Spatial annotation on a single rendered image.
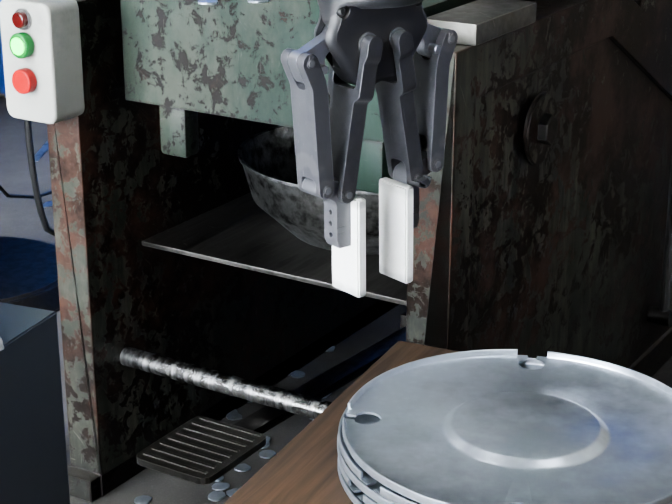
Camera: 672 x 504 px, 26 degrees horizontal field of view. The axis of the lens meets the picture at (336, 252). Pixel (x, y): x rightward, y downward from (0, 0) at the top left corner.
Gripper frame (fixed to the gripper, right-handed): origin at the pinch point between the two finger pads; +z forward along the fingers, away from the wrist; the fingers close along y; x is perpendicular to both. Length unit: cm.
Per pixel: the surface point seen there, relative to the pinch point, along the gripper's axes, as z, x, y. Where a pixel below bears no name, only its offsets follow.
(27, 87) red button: 3, 71, 10
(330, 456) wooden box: 22.7, 11.1, 4.6
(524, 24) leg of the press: -5, 31, 46
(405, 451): 19.2, 2.8, 5.5
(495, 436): 18.7, -0.5, 11.8
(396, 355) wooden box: 22.6, 23.1, 21.9
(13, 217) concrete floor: 55, 180, 57
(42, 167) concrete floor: 55, 207, 77
